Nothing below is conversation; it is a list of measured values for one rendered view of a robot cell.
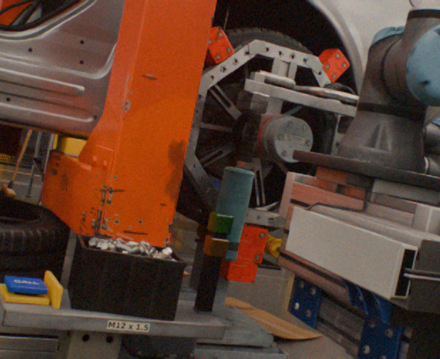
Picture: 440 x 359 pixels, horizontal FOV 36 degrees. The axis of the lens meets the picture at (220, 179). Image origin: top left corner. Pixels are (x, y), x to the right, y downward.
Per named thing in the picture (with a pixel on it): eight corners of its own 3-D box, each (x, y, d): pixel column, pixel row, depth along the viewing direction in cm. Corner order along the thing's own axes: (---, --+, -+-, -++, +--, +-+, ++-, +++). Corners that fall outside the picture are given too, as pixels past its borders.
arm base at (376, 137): (442, 178, 114) (455, 120, 113) (369, 162, 108) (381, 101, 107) (387, 168, 127) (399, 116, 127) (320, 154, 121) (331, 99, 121)
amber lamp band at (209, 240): (218, 254, 143) (222, 236, 143) (226, 258, 139) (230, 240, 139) (201, 252, 141) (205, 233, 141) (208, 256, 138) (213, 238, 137)
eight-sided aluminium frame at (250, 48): (313, 231, 224) (348, 68, 221) (324, 235, 218) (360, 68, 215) (161, 207, 200) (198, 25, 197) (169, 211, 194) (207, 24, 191)
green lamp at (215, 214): (223, 231, 143) (226, 213, 142) (231, 235, 139) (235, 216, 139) (206, 229, 141) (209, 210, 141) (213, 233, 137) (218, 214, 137)
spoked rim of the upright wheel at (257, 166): (299, 70, 242) (169, 41, 221) (336, 69, 222) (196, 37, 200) (275, 208, 246) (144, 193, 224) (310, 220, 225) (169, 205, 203)
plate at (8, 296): (40, 293, 130) (42, 288, 130) (48, 305, 123) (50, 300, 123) (-2, 289, 127) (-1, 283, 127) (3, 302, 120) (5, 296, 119)
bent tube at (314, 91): (327, 107, 213) (334, 74, 212) (365, 110, 195) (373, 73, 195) (280, 95, 205) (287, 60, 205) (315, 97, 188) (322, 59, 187)
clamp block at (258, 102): (250, 112, 187) (255, 93, 187) (266, 114, 179) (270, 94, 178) (235, 108, 185) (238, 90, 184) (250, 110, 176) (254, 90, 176)
